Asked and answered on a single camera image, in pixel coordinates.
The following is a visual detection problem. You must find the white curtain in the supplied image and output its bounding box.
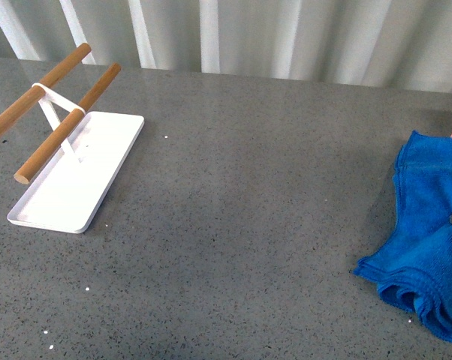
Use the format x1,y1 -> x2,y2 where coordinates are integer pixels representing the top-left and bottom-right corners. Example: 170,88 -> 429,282
0,0 -> 452,93

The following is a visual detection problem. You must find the wooden rod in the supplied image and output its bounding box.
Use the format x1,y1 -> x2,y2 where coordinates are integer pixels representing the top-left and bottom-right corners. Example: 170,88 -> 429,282
14,63 -> 121,185
0,43 -> 92,137

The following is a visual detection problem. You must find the wooden rod rear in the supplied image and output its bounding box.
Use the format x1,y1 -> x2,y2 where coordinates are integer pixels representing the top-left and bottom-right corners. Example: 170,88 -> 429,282
0,43 -> 92,137

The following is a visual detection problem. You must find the blue microfiber cloth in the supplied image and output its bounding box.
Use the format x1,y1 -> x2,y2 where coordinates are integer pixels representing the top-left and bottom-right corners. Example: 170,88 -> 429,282
354,131 -> 452,343

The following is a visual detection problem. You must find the wooden rod front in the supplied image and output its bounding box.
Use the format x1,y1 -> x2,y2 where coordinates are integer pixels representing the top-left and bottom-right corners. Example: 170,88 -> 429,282
14,63 -> 121,185

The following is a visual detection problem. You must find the white tray rack base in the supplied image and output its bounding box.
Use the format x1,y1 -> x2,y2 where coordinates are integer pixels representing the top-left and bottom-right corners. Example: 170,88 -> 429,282
7,82 -> 145,235

